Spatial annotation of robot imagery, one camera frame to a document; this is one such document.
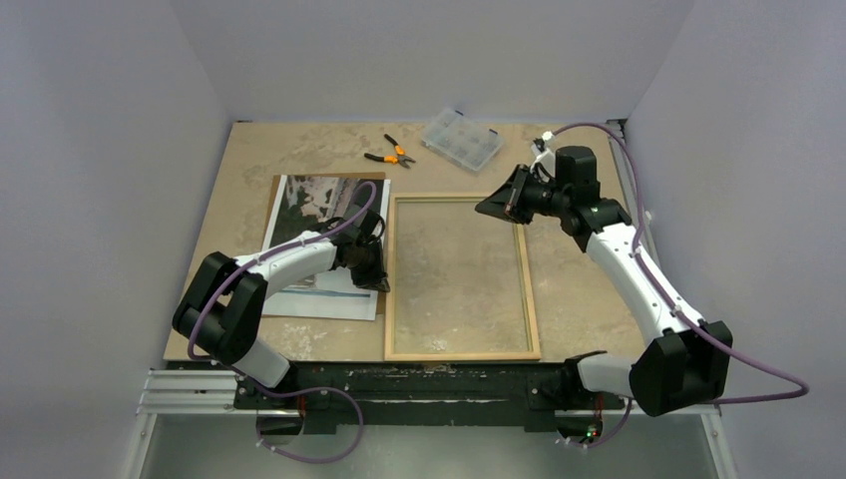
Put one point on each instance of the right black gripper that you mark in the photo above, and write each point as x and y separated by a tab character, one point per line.
518	195

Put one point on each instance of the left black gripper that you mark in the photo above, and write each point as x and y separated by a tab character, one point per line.
375	279

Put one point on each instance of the green wooden picture frame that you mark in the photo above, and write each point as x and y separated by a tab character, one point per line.
461	286

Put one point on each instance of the glossy photo print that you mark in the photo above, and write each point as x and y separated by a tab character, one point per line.
300	202

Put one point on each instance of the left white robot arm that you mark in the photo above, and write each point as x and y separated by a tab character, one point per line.
222	308

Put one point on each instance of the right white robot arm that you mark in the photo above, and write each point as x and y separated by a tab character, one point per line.
685	361

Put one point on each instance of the clear plastic organizer box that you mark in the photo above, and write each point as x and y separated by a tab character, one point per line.
464	142

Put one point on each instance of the orange black pliers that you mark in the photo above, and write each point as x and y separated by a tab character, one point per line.
398	157

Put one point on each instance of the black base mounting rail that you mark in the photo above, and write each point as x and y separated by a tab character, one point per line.
537	396

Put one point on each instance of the aluminium extrusion frame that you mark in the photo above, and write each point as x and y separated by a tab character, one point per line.
192	430

